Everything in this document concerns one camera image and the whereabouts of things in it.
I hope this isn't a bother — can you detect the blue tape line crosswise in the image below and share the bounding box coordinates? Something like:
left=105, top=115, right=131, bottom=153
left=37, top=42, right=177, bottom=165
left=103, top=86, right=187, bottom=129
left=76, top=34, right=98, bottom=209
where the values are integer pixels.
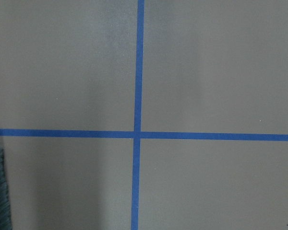
left=0, top=128, right=288, bottom=141

